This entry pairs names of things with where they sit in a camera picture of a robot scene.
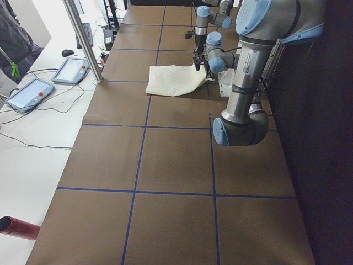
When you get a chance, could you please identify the aluminium frame post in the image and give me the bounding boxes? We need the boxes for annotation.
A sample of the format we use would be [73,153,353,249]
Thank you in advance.
[63,0,104,84]

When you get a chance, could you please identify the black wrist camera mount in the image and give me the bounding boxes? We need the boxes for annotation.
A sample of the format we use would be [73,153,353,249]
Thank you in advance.
[185,31,196,39]

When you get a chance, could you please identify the person in dark jacket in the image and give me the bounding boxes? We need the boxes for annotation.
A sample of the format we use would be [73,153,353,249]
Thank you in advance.
[1,1,43,77]

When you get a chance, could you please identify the near blue teach pendant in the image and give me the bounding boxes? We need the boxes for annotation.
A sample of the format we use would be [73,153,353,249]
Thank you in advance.
[5,78,55,113]

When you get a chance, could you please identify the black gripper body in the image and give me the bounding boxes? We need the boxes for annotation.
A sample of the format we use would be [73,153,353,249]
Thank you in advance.
[195,35,206,54]
[204,61,213,77]

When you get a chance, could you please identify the black keyboard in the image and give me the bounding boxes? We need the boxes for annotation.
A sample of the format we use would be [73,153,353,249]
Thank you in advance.
[75,22,94,50]

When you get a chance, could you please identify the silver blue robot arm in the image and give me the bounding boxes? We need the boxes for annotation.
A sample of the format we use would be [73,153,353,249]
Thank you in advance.
[194,0,234,55]
[213,1,326,146]

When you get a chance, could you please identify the black computer mouse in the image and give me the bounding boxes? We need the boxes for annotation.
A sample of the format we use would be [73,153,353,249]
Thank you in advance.
[61,49,74,57]

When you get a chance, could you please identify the cream long sleeve cat shirt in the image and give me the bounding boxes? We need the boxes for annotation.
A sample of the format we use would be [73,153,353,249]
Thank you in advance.
[146,65,215,97]

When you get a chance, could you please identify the red cylinder bottle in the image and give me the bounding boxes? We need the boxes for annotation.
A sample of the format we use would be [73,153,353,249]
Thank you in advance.
[1,216,41,240]

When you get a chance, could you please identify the far blue teach pendant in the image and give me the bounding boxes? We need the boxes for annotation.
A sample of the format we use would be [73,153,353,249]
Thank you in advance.
[52,57,90,85]

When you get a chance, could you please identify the blue teach pendant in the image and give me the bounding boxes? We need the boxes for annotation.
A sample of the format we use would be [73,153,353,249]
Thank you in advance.
[52,57,90,85]
[5,78,55,113]

